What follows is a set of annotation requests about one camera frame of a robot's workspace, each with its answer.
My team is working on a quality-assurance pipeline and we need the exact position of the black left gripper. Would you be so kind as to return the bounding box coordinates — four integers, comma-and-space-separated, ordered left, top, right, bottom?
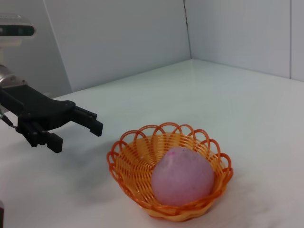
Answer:
0, 85, 104, 153

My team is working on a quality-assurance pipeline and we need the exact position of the orange plastic woven basket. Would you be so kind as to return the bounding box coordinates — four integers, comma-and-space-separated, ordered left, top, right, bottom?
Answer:
106, 122, 234, 223

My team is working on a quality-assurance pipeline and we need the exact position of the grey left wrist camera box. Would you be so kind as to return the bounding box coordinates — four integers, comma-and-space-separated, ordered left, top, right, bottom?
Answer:
0, 14, 36, 47

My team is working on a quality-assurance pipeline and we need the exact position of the thin left gripper cable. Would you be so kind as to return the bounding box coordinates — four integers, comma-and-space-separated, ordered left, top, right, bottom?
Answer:
0, 108, 19, 130

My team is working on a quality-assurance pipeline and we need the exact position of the pink peach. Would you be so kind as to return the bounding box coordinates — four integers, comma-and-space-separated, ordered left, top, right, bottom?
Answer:
151, 146, 216, 207

